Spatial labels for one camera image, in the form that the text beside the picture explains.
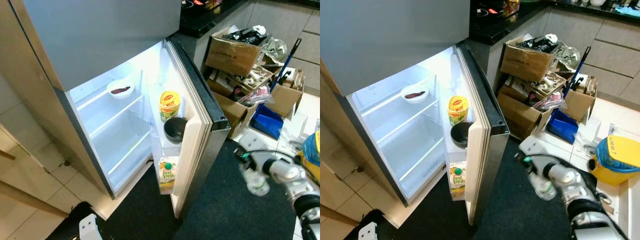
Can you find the yellow bin with blue bag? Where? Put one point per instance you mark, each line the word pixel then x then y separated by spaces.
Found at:
pixel 617 160
pixel 311 160

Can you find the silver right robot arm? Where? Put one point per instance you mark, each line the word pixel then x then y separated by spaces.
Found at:
pixel 290 175
pixel 570 182

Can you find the light grey left wrist camera mount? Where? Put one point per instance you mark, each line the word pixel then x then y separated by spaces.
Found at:
pixel 87 227
pixel 368 232

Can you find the glass fridge shelf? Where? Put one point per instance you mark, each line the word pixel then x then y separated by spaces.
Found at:
pixel 407 122
pixel 387 102
pixel 131 152
pixel 100 95
pixel 117 117
pixel 422 160

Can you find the grey freezer door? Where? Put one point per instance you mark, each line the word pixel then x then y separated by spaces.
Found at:
pixel 395 40
pixel 100 35

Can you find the black rubbish pile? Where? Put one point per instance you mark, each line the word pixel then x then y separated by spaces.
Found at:
pixel 537 44
pixel 245 35

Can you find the white plate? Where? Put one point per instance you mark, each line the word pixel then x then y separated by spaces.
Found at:
pixel 120 84
pixel 414 88

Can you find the grey fridge door with racks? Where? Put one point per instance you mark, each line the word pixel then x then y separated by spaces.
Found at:
pixel 200 140
pixel 487 145

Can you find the light grey right wrist camera mount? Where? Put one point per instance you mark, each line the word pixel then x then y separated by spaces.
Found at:
pixel 534 148
pixel 250 144

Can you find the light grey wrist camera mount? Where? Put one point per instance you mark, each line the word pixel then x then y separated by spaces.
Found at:
pixel 250 144
pixel 368 232
pixel 534 148
pixel 87 227

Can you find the clear water bottle teal cap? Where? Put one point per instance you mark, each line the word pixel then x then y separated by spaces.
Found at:
pixel 544 187
pixel 256 182

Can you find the yellow green instant noodle cup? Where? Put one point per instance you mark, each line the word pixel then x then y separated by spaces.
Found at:
pixel 458 110
pixel 170 105

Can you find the clear plastic wrap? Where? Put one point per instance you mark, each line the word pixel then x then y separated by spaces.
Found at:
pixel 295 132
pixel 586 137

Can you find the grey kitchen cabinets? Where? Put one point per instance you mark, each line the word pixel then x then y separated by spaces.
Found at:
pixel 290 25
pixel 610 50

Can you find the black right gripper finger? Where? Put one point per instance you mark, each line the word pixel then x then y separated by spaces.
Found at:
pixel 529 169
pixel 245 163
pixel 524 157
pixel 242 152

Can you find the black bowl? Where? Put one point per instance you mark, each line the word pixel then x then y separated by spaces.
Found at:
pixel 461 136
pixel 176 131

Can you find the orange juice carton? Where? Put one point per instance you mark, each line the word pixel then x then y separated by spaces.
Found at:
pixel 168 175
pixel 457 180

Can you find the dark red food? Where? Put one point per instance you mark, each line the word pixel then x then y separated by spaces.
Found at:
pixel 415 95
pixel 120 90

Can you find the blue dustpan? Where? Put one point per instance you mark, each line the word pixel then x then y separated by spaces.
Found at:
pixel 267 122
pixel 562 127

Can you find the black kitchen counter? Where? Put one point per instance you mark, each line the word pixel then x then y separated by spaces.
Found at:
pixel 200 22
pixel 492 27

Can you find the grey refrigerator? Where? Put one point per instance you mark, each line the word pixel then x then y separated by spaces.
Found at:
pixel 30 100
pixel 345 125

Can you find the dark floor mat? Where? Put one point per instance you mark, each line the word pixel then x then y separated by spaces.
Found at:
pixel 225 215
pixel 520 215

